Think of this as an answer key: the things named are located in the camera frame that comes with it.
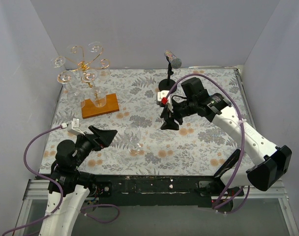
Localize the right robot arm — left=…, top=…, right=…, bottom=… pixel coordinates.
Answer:
left=156, top=74, right=292, bottom=196

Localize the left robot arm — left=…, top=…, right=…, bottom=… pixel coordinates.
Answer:
left=39, top=125, right=117, bottom=236

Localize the floral tablecloth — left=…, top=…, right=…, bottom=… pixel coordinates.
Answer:
left=38, top=68, right=257, bottom=177

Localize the glitter microphone on stand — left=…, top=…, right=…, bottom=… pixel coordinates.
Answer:
left=164, top=51, right=182, bottom=69

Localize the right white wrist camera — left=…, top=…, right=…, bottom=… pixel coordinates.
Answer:
left=156, top=90, right=173, bottom=111

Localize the gold wire wine glass rack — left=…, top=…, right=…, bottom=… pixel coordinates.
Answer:
left=51, top=45, right=119, bottom=119

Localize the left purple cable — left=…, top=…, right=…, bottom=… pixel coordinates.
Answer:
left=1, top=124, right=120, bottom=236

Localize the purple cable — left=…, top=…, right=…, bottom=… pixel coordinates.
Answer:
left=1, top=124, right=120, bottom=236
left=166, top=73, right=251, bottom=214

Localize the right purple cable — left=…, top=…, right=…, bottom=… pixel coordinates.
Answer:
left=166, top=73, right=251, bottom=214

